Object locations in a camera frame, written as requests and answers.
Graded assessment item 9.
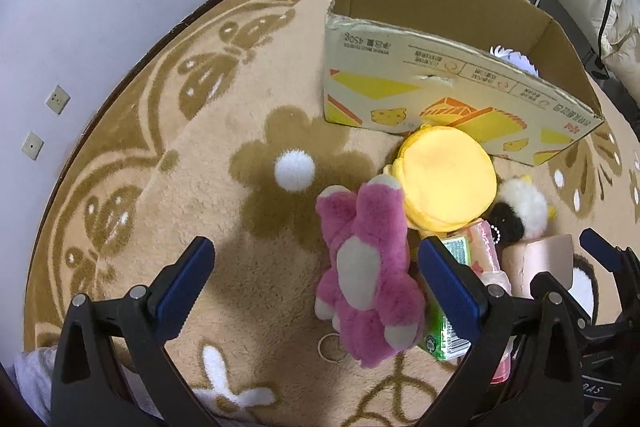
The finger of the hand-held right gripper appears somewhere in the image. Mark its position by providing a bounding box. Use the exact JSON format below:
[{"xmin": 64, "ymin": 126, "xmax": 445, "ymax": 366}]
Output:
[{"xmin": 579, "ymin": 228, "xmax": 640, "ymax": 325}]

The green snack packet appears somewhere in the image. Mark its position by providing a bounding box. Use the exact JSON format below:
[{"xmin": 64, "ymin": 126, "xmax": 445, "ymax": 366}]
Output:
[{"xmin": 421, "ymin": 234, "xmax": 474, "ymax": 363}]

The beige patterned rug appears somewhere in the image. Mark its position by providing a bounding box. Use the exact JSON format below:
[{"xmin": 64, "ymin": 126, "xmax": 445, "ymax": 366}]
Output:
[{"xmin": 22, "ymin": 0, "xmax": 640, "ymax": 427}]

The white fluffy pompom ball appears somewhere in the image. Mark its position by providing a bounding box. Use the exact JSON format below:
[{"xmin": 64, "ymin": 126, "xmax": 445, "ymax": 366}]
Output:
[{"xmin": 274, "ymin": 149, "xmax": 317, "ymax": 193}]

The black and white plush toy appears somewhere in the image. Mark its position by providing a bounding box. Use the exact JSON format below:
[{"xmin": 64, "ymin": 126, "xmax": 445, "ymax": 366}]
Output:
[{"xmin": 487, "ymin": 174, "xmax": 558, "ymax": 249}]

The yellow round plush toy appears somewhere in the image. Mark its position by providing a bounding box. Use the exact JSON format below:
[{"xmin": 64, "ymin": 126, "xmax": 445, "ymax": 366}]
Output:
[{"xmin": 384, "ymin": 124, "xmax": 499, "ymax": 241}]

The printed cardboard box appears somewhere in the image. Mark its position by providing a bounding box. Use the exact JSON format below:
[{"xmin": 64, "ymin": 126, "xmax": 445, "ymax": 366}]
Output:
[{"xmin": 322, "ymin": 0, "xmax": 606, "ymax": 168}]

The white purple item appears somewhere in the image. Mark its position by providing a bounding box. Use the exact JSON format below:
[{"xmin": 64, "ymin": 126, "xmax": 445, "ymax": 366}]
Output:
[{"xmin": 489, "ymin": 44, "xmax": 542, "ymax": 78}]

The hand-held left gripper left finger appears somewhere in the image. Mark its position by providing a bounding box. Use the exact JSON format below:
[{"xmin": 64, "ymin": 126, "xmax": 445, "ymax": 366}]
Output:
[{"xmin": 50, "ymin": 236, "xmax": 217, "ymax": 427}]

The pink and white bottle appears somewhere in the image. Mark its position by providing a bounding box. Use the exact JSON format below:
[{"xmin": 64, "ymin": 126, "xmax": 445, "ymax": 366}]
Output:
[{"xmin": 477, "ymin": 269, "xmax": 519, "ymax": 386}]

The metal key ring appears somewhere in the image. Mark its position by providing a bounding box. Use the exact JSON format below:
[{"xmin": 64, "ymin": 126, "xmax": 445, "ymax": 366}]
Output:
[{"xmin": 317, "ymin": 333, "xmax": 351, "ymax": 363}]

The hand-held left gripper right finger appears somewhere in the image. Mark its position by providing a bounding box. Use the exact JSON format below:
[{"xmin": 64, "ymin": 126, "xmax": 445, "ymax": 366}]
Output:
[{"xmin": 417, "ymin": 236, "xmax": 592, "ymax": 427}]

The beige wall socket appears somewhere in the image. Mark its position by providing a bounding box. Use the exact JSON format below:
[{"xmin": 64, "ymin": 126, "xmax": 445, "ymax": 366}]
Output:
[
  {"xmin": 20, "ymin": 130, "xmax": 45, "ymax": 162},
  {"xmin": 45, "ymin": 84, "xmax": 71, "ymax": 116}
]

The pink snack packet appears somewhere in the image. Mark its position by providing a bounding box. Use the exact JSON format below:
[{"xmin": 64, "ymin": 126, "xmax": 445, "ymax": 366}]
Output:
[{"xmin": 466, "ymin": 218, "xmax": 504, "ymax": 276}]

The pink plush bear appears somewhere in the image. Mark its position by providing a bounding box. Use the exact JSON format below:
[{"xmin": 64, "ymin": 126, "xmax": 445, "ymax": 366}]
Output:
[{"xmin": 314, "ymin": 174, "xmax": 427, "ymax": 369}]

